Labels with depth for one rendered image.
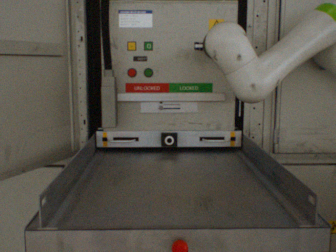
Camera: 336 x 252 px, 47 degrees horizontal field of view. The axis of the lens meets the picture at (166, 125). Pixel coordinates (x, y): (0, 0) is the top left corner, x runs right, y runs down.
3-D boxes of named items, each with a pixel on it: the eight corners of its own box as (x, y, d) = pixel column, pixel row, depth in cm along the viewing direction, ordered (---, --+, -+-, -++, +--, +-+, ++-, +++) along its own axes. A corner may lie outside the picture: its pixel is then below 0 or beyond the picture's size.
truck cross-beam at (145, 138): (241, 146, 146) (241, 130, 145) (96, 147, 144) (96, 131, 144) (238, 144, 150) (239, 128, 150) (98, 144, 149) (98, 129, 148)
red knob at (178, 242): (188, 260, 74) (188, 244, 74) (171, 260, 74) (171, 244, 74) (187, 249, 79) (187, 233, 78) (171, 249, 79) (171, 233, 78)
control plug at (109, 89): (116, 128, 133) (115, 76, 131) (102, 128, 133) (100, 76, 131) (118, 124, 141) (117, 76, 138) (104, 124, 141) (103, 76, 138)
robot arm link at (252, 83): (298, 17, 120) (325, 3, 110) (317, 50, 122) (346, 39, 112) (215, 79, 107) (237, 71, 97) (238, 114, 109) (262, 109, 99)
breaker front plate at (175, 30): (233, 134, 145) (237, 2, 137) (103, 135, 144) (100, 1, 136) (233, 134, 146) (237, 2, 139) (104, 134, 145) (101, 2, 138)
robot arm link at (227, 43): (237, 10, 96) (199, 35, 97) (263, 52, 98) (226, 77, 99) (226, 16, 110) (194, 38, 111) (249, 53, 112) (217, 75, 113)
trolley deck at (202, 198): (330, 252, 80) (332, 224, 79) (25, 255, 78) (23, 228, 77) (251, 166, 146) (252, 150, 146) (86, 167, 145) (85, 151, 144)
